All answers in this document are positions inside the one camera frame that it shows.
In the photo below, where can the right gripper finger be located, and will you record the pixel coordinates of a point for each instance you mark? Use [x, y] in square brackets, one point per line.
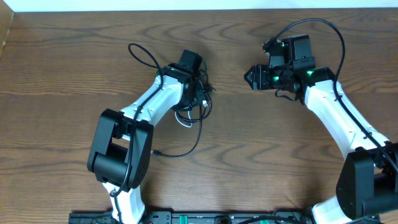
[250, 83]
[249, 74]

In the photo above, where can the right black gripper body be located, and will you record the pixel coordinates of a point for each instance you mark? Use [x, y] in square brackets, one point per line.
[273, 79]

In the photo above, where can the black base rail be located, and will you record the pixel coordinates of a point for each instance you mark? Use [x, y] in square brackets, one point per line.
[165, 217]

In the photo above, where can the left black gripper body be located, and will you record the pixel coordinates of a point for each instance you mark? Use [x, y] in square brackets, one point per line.
[198, 95]

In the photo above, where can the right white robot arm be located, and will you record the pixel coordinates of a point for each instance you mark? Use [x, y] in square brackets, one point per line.
[367, 185]

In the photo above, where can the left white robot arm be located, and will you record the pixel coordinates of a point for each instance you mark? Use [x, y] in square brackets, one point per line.
[122, 144]

